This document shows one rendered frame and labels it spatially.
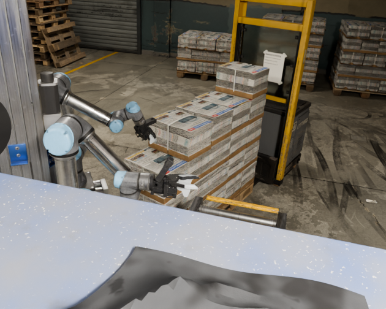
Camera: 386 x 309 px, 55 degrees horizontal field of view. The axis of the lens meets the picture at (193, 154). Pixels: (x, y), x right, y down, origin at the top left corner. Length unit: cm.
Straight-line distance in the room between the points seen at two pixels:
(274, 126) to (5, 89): 284
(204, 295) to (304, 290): 12
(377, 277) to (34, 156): 166
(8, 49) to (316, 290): 156
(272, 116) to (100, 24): 706
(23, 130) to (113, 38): 843
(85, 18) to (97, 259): 1013
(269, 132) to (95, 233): 364
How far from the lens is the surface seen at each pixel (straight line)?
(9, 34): 177
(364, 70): 767
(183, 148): 257
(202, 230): 48
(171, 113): 281
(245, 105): 317
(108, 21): 1018
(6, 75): 179
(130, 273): 41
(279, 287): 42
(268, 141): 408
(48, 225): 50
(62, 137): 154
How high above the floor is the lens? 204
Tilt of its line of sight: 27 degrees down
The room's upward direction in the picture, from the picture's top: 3 degrees clockwise
